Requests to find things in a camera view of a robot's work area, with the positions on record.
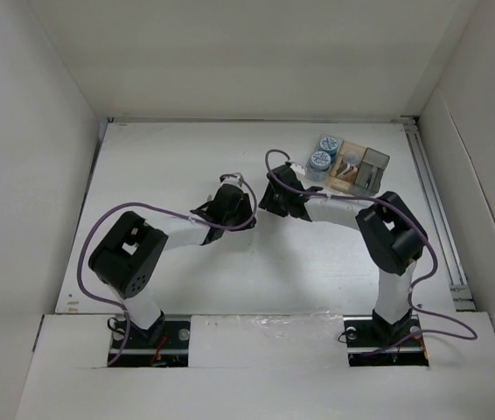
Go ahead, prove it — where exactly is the clear jar of paper clips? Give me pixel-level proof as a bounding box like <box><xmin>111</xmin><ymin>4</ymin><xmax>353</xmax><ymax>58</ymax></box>
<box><xmin>343</xmin><ymin>151</ymin><xmax>361</xmax><ymax>166</ymax></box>

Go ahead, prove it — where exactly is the black pen refill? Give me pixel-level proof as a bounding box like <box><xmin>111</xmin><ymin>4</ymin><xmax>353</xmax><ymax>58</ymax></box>
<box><xmin>366</xmin><ymin>166</ymin><xmax>378</xmax><ymax>190</ymax></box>

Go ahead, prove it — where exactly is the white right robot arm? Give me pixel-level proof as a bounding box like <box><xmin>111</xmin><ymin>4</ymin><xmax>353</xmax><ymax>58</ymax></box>
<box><xmin>259</xmin><ymin>163</ymin><xmax>427</xmax><ymax>347</ymax></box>

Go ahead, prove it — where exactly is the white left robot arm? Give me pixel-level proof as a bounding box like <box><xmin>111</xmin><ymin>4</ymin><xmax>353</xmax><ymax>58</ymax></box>
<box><xmin>87</xmin><ymin>181</ymin><xmax>257</xmax><ymax>347</ymax></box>

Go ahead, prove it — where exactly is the clear plastic bin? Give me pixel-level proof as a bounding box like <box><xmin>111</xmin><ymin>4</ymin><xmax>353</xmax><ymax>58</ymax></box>
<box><xmin>305</xmin><ymin>135</ymin><xmax>344</xmax><ymax>182</ymax></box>

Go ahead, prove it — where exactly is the grey plastic bin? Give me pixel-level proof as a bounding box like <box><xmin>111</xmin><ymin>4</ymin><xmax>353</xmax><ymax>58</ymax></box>
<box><xmin>349</xmin><ymin>148</ymin><xmax>390</xmax><ymax>196</ymax></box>

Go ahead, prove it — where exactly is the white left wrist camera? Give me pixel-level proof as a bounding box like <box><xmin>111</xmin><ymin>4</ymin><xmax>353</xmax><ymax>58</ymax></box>
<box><xmin>220</xmin><ymin>172</ymin><xmax>245</xmax><ymax>189</ymax></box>

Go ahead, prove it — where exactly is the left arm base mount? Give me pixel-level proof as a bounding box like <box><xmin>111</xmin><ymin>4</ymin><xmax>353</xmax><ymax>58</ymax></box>
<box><xmin>107</xmin><ymin>315</ymin><xmax>192</xmax><ymax>368</ymax></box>

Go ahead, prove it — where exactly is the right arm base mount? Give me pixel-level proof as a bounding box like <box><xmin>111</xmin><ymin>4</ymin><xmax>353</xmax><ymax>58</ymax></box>
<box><xmin>338</xmin><ymin>315</ymin><xmax>429</xmax><ymax>368</ymax></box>

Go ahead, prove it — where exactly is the aluminium rail on right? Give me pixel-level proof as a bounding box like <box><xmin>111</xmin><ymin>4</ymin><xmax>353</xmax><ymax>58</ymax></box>
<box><xmin>401</xmin><ymin>118</ymin><xmax>477</xmax><ymax>312</ymax></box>

